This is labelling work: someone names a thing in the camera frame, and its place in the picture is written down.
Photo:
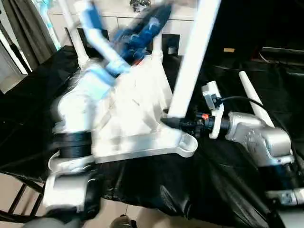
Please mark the white plastic table leg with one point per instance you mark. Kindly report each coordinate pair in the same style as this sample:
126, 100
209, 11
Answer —
192, 59
158, 47
254, 95
76, 42

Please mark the white plastic table top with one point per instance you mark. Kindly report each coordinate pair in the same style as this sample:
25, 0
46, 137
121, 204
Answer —
142, 111

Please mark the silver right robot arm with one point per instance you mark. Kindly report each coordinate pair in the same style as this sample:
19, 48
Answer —
261, 137

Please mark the clear bag on cabinet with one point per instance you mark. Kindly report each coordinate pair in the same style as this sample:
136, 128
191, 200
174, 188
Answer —
140, 4

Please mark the white cabinet with glass doors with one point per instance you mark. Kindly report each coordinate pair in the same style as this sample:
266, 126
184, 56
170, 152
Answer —
183, 26

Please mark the black mat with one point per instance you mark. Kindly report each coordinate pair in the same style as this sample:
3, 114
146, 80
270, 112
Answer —
190, 185

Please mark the black box with beige label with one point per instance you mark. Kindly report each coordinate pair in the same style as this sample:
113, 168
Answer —
237, 23

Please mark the blue white package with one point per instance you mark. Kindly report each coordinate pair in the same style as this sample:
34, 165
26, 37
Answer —
50, 23

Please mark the black television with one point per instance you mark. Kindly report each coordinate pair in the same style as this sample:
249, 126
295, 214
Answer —
282, 51

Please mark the grey curtain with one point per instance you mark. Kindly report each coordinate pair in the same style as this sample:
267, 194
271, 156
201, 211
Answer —
28, 35

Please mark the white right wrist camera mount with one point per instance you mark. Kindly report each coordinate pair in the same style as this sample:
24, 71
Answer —
213, 102

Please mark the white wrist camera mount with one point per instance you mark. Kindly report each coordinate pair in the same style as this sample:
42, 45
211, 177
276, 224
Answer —
213, 102
99, 45

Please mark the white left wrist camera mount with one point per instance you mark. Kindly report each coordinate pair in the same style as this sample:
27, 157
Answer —
99, 45

